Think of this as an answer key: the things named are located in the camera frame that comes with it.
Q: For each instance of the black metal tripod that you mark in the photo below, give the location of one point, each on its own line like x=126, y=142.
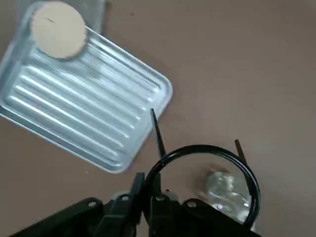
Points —
x=158, y=134

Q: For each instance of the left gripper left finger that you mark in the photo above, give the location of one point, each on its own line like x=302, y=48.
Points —
x=118, y=214

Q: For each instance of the ribbed metal tray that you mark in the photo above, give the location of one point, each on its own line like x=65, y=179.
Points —
x=74, y=106

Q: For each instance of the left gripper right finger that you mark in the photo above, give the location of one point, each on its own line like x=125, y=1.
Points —
x=163, y=217

